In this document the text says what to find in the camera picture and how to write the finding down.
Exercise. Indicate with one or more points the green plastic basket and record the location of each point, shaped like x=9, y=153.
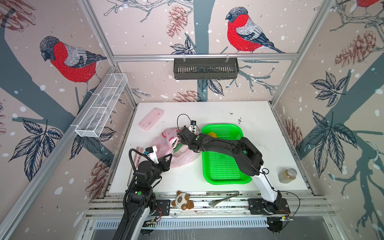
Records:
x=220, y=169

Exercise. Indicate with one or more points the white wire mesh shelf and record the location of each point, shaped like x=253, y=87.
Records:
x=99, y=112

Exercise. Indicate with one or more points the pink plastic bag with fruit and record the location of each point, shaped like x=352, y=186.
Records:
x=168, y=142

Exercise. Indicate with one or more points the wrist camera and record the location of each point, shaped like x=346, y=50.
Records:
x=151, y=153
x=193, y=127

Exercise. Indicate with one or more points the metal tongs on rail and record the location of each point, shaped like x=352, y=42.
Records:
x=227, y=195

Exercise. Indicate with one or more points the aluminium horizontal frame bar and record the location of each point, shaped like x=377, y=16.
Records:
x=165, y=58

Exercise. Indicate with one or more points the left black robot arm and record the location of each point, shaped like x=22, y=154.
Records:
x=139, y=199

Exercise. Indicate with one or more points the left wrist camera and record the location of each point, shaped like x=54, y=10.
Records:
x=151, y=153

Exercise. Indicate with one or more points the panda plush toy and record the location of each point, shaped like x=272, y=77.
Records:
x=182, y=201

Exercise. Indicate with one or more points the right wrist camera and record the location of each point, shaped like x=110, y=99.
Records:
x=193, y=127

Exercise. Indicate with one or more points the pink rectangular lid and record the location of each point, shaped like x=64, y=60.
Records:
x=151, y=119

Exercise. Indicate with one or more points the yellow fruit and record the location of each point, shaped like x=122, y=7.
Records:
x=212, y=135

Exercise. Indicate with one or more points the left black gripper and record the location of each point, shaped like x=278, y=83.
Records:
x=165, y=165

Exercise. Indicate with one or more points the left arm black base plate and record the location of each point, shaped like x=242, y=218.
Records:
x=162, y=208

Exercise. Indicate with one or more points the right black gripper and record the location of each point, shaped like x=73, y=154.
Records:
x=183, y=140

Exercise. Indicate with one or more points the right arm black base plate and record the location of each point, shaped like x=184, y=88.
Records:
x=261, y=207

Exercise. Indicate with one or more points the small glass jar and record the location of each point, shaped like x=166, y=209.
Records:
x=288, y=175

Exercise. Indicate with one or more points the black hanging wall basket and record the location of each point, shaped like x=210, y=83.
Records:
x=206, y=69

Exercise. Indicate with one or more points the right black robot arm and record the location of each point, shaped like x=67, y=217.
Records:
x=247, y=156

